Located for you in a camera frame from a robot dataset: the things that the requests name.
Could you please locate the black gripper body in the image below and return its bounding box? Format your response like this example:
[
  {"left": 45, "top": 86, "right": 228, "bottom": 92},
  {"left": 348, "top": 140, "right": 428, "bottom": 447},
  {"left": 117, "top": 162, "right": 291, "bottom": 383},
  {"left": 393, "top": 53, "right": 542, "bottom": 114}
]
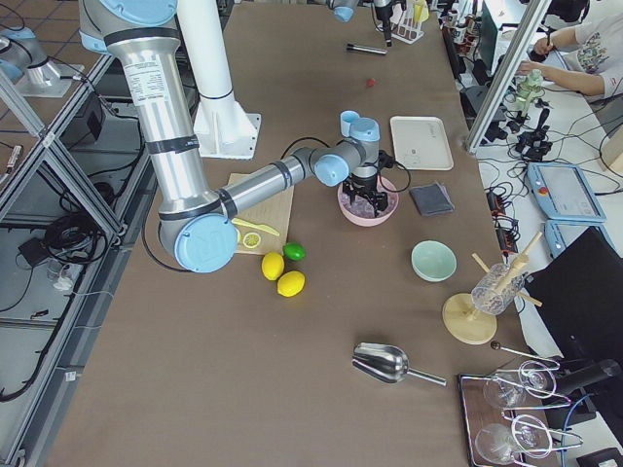
[{"left": 342, "top": 175, "right": 388, "bottom": 207}]

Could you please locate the white cup rack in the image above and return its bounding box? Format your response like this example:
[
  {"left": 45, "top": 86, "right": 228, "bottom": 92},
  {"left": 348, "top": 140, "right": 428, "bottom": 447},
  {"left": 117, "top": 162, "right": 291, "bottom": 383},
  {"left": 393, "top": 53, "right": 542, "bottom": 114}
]
[{"left": 390, "top": 0, "right": 429, "bottom": 44}]

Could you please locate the pink bowl of ice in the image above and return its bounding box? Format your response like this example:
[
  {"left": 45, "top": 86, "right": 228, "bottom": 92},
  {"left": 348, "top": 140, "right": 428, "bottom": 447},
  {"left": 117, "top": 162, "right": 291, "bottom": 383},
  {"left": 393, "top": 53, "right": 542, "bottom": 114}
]
[{"left": 337, "top": 177, "right": 399, "bottom": 227}]

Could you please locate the wooden cup stand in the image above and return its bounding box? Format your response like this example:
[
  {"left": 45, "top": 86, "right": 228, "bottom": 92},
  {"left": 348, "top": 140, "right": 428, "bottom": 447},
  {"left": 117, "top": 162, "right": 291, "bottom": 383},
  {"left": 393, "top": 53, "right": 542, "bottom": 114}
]
[{"left": 442, "top": 232, "right": 542, "bottom": 344}]

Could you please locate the metal ice scoop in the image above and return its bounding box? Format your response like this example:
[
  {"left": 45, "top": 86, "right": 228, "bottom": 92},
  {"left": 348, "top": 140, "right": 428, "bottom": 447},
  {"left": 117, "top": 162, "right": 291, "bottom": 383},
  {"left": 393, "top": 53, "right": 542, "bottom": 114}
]
[{"left": 351, "top": 342, "right": 447, "bottom": 386}]

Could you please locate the steel muddler black tip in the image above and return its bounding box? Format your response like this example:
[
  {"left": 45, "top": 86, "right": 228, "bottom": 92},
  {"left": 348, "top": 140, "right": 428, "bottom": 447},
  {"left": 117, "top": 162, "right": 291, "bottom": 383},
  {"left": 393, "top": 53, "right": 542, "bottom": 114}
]
[{"left": 346, "top": 43, "right": 387, "bottom": 56}]

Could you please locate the grey folded cloth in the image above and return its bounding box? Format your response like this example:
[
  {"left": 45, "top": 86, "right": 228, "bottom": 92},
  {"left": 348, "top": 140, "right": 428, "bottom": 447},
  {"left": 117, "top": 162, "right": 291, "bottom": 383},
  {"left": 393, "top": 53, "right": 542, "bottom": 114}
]
[{"left": 409, "top": 182, "right": 455, "bottom": 216}]

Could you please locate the cream rabbit tray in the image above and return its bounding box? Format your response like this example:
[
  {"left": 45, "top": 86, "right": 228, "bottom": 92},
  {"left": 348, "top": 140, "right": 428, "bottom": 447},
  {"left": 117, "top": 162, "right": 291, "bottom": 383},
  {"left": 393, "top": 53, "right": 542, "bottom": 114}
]
[{"left": 389, "top": 116, "right": 454, "bottom": 171}]

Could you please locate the mint green bowl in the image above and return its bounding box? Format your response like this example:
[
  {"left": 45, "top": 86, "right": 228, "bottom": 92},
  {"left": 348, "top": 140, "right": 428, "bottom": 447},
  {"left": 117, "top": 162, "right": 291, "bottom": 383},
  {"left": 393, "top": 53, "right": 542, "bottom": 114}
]
[{"left": 411, "top": 240, "right": 458, "bottom": 282}]

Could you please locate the wooden cutting board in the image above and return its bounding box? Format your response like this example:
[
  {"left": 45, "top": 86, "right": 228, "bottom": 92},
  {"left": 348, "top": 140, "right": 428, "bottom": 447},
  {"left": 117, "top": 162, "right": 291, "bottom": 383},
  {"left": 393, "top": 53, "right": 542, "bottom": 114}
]
[{"left": 237, "top": 188, "right": 294, "bottom": 255}]

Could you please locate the green lime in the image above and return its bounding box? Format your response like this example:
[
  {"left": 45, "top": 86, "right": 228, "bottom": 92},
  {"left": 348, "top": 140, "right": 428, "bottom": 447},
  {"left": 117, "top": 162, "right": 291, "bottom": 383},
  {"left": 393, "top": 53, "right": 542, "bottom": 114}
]
[{"left": 282, "top": 242, "right": 307, "bottom": 262}]

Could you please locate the yellow plastic knife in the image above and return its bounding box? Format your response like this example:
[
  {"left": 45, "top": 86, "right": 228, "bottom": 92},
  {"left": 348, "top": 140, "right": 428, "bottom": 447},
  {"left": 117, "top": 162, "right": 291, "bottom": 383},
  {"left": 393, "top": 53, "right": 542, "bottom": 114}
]
[{"left": 232, "top": 218, "right": 280, "bottom": 236}]

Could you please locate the whole yellow lemon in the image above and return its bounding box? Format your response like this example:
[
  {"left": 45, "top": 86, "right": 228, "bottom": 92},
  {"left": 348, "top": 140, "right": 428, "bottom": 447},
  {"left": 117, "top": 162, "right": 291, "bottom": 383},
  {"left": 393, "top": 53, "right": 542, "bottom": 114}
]
[
  {"left": 276, "top": 270, "right": 306, "bottom": 298},
  {"left": 261, "top": 251, "right": 285, "bottom": 281}
]

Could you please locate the lemon slice upper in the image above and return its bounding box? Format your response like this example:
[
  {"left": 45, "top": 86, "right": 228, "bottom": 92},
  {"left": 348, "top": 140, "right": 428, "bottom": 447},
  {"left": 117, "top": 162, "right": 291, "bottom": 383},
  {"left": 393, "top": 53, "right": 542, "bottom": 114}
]
[{"left": 242, "top": 232, "right": 262, "bottom": 249}]

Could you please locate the clear patterned glass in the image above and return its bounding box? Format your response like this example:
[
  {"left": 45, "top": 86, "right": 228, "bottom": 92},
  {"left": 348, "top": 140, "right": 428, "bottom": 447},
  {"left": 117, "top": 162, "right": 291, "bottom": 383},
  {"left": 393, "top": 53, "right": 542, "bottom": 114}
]
[{"left": 471, "top": 263, "right": 527, "bottom": 316}]

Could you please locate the blue teach pendant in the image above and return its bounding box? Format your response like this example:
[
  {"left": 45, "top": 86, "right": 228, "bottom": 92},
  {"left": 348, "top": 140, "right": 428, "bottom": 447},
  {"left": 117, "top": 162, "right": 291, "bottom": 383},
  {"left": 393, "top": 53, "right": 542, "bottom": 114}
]
[
  {"left": 544, "top": 220, "right": 589, "bottom": 259},
  {"left": 527, "top": 162, "right": 606, "bottom": 223}
]

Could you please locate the seated person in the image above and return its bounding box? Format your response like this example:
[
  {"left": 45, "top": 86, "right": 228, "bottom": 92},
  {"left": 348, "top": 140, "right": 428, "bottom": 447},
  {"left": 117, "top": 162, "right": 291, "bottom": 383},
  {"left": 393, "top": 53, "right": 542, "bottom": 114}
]
[{"left": 516, "top": 15, "right": 622, "bottom": 100}]

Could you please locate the wine glass rack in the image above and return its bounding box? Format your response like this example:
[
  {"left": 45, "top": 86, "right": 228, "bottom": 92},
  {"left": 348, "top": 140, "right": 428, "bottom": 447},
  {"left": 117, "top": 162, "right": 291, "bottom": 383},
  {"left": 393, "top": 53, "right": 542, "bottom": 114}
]
[{"left": 458, "top": 358, "right": 583, "bottom": 466}]

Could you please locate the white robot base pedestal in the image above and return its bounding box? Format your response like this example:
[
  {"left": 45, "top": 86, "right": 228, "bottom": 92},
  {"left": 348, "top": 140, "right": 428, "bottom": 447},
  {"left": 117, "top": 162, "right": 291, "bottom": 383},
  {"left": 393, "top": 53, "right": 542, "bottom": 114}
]
[{"left": 177, "top": 0, "right": 261, "bottom": 160}]

